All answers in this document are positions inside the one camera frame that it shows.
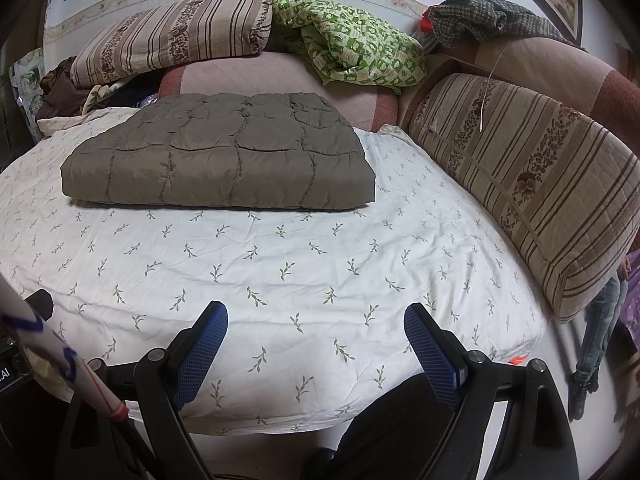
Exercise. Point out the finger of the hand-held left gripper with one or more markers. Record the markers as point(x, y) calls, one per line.
point(40, 305)

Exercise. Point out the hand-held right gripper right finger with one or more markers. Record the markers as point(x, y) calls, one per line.
point(435, 360)

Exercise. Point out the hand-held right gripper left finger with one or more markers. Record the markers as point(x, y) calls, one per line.
point(200, 355)

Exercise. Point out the olive quilted jacket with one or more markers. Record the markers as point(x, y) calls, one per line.
point(220, 160)

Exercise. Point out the brown clothes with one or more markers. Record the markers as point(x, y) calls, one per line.
point(60, 90)

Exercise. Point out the black clothes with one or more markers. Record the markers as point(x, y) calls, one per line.
point(135, 96)

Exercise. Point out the white blue-printed tube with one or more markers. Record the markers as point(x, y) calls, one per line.
point(50, 340)

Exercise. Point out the small orange object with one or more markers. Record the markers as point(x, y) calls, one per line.
point(520, 359)

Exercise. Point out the white leaf-print bed sheet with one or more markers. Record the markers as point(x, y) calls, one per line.
point(300, 270)

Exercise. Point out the purple cloth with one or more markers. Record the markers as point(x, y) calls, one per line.
point(631, 305)

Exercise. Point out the cream cloth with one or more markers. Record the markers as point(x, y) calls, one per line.
point(100, 95)

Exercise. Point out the floral plastic bag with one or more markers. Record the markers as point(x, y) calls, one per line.
point(25, 80)

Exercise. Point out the striped beige pillow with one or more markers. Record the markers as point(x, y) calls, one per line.
point(165, 35)

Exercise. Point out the green patterned cloth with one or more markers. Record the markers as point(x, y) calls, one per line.
point(360, 45)

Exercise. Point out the red cloth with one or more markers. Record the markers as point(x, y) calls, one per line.
point(426, 22)

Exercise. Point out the houndstooth garment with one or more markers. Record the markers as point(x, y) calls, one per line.
point(480, 20)

